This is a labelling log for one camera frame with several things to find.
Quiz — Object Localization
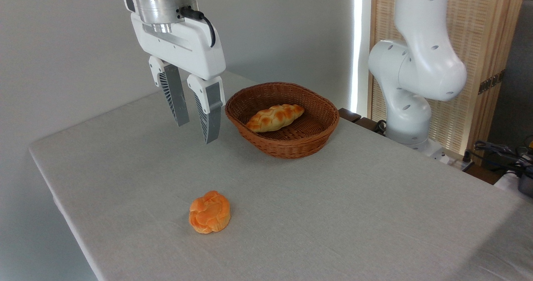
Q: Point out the round orange bread bun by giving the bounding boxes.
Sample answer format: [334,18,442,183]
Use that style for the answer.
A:
[189,190,231,234]

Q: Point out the dark metal screen hinge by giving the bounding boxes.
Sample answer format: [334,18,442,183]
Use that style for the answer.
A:
[478,69,506,95]

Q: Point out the light grey tablecloth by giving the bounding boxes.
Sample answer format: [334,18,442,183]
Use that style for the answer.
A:
[28,69,533,281]

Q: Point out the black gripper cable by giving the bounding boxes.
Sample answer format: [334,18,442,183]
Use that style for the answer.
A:
[179,6,217,48]

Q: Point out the brown wicker basket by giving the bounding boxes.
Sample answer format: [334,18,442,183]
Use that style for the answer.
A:
[225,82,340,160]

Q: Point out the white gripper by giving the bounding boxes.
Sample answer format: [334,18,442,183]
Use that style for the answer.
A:
[130,12,227,144]

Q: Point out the dark wooden furniture edge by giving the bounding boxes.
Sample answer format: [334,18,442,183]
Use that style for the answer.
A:
[338,108,388,137]

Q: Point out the black cable bundle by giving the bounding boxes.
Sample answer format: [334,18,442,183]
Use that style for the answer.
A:
[473,139,533,178]

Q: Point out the long braided bread loaf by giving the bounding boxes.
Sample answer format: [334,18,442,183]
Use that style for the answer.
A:
[246,104,305,133]

